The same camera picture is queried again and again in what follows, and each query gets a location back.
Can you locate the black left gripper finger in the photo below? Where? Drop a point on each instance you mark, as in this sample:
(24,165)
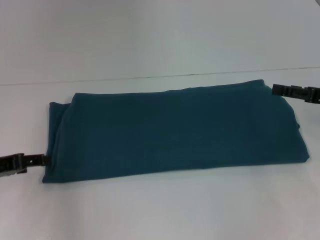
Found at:
(35,160)

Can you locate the teal blue FREE t-shirt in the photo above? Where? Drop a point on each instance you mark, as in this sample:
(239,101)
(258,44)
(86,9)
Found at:
(175,125)

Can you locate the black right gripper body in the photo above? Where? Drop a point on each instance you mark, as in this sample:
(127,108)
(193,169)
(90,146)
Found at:
(315,95)

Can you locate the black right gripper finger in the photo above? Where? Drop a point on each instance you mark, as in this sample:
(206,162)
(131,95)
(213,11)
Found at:
(290,90)

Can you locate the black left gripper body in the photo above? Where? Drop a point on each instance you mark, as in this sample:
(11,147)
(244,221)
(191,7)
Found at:
(10,165)

